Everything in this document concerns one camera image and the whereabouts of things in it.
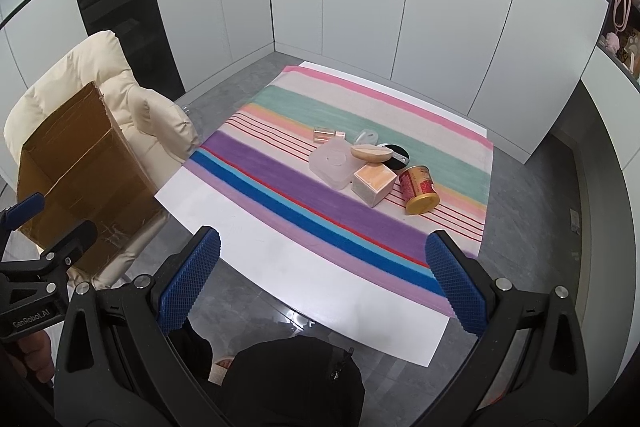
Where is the brown cardboard box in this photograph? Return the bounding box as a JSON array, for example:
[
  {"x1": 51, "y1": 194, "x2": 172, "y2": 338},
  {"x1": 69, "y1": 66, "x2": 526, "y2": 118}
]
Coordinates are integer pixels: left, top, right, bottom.
[{"x1": 16, "y1": 81, "x2": 167, "y2": 279}]

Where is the white card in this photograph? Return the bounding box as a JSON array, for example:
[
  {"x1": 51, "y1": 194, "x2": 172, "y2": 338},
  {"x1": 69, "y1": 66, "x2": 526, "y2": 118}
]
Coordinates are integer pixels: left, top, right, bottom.
[{"x1": 308, "y1": 140, "x2": 369, "y2": 190}]

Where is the open wall shelf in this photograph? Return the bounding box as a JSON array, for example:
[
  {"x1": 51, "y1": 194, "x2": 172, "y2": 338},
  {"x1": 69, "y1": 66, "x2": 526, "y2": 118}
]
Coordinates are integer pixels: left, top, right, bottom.
[{"x1": 595, "y1": 0, "x2": 640, "y2": 82}]

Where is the person's left hand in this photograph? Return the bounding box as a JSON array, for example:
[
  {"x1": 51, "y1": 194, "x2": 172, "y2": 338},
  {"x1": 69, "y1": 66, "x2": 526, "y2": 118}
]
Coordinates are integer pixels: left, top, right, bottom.
[{"x1": 7, "y1": 332, "x2": 55, "y2": 384}]

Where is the beige powder puff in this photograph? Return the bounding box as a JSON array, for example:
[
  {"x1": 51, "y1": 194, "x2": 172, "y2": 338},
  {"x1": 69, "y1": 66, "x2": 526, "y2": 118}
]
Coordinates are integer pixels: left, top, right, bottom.
[{"x1": 350, "y1": 144, "x2": 394, "y2": 163}]

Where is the black round compact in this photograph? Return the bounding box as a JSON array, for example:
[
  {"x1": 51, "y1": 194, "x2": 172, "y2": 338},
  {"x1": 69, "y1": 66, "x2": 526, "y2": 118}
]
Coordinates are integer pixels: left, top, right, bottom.
[{"x1": 376, "y1": 142, "x2": 412, "y2": 174}]

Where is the black glass cabinet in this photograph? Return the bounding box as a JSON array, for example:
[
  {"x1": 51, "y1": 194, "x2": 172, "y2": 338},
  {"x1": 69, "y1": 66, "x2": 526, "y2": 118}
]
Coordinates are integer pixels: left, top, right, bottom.
[{"x1": 65, "y1": 0, "x2": 187, "y2": 105}]

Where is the red and gold can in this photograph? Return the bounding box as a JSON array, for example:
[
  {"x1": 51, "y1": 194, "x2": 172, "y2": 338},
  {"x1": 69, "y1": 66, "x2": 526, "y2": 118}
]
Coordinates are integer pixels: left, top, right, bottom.
[{"x1": 398, "y1": 165, "x2": 441, "y2": 216}]

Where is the cream padded chair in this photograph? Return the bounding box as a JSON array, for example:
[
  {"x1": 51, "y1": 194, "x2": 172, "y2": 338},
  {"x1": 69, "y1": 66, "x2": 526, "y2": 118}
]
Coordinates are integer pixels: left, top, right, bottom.
[{"x1": 2, "y1": 30, "x2": 201, "y2": 293}]

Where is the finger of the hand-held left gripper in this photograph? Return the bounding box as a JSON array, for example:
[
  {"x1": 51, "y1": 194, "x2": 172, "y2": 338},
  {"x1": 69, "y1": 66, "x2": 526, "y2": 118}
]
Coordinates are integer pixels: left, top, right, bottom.
[
  {"x1": 0, "y1": 220, "x2": 99, "y2": 284},
  {"x1": 0, "y1": 191, "x2": 47, "y2": 239}
]

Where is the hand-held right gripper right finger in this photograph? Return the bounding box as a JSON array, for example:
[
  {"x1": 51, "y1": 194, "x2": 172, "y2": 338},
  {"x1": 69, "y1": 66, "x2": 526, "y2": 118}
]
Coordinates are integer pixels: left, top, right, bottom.
[{"x1": 424, "y1": 229, "x2": 591, "y2": 427}]

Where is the striped colourful cloth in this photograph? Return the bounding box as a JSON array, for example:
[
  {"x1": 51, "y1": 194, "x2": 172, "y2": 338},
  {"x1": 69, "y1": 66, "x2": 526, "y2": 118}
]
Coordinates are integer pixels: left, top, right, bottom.
[{"x1": 186, "y1": 64, "x2": 496, "y2": 319}]

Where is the pink slipper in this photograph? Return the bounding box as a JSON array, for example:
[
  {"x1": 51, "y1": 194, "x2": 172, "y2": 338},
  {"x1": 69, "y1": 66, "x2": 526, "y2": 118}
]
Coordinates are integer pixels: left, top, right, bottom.
[{"x1": 209, "y1": 356, "x2": 236, "y2": 383}]

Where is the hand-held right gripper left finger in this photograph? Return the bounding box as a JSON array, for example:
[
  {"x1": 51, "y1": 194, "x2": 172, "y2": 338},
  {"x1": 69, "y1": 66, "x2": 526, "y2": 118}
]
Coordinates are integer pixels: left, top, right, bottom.
[{"x1": 54, "y1": 226, "x2": 222, "y2": 427}]

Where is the orange-topped sponge block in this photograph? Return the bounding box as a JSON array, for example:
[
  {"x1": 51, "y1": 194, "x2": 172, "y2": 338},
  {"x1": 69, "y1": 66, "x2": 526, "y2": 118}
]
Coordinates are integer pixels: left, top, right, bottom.
[{"x1": 351, "y1": 162, "x2": 399, "y2": 208}]

